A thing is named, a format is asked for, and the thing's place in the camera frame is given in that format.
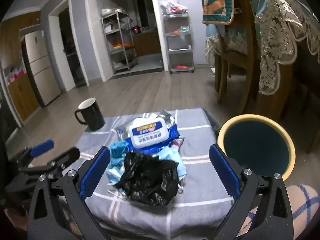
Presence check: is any black mug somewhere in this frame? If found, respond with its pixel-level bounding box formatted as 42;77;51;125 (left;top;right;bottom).
74;98;105;131

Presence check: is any black plastic bag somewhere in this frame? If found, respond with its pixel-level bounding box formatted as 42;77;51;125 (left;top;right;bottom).
114;151;179;207

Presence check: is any wooden chair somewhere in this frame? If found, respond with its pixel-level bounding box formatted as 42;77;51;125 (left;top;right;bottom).
214;0;263;115

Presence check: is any person's plaid trouser leg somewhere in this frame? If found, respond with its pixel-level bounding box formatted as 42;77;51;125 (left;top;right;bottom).
235;184;320;240

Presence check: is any silver refrigerator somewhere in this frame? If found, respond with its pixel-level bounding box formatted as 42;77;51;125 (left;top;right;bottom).
21;29;62;107

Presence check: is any wooden cabinet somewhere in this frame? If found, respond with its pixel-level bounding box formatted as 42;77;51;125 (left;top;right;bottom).
0;11;42;123

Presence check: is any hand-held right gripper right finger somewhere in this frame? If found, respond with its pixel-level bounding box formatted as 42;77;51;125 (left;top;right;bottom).
209;143;294;240

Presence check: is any wooden kitchen counter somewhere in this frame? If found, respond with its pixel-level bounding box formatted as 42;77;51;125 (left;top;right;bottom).
132;29;162;57

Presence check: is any white plastic bag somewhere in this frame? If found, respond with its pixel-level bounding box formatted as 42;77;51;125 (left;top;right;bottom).
160;0;188;15

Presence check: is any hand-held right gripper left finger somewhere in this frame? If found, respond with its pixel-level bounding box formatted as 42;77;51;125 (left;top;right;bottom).
27;146;111;240

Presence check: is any teal lace seat cushion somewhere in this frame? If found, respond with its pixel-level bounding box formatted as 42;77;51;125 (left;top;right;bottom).
204;25;252;55

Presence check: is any yellow rimmed teal bin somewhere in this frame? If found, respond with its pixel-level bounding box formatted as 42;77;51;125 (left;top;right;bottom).
217;114;296;182

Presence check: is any blue wet wipes pack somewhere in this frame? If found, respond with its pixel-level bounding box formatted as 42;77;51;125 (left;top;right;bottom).
124;116;181;157

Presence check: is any white shelf rack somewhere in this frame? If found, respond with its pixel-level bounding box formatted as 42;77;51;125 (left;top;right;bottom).
162;14;195;74

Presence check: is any pink cloth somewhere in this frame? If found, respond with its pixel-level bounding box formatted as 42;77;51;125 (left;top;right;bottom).
7;67;25;84

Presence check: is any crumpled silver foil wrapper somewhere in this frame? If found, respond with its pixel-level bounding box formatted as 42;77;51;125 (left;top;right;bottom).
150;109;178;130

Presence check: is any grey plaid blanket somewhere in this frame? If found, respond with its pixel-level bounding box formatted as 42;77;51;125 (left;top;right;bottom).
57;108;235;240

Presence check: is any small clear packet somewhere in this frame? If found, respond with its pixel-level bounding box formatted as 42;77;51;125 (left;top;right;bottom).
115;124;132;142

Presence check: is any metal shelf rack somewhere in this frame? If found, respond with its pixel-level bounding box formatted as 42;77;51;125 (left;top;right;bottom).
101;9;139;75

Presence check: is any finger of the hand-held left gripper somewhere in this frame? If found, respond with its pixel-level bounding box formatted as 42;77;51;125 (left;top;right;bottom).
9;140;55;168
21;147;81;178

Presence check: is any blue face mask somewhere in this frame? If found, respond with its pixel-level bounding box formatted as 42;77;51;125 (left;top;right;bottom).
157;146;188;180
106;164;128;198

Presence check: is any wooden dining table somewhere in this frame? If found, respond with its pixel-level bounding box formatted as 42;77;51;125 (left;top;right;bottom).
257;42;320;155

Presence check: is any teal crumpled plastic bag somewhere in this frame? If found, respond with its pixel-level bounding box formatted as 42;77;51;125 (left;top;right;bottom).
110;140;129;167

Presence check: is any teal orange chair back cover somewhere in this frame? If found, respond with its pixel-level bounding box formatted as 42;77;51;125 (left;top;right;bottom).
202;0;235;26

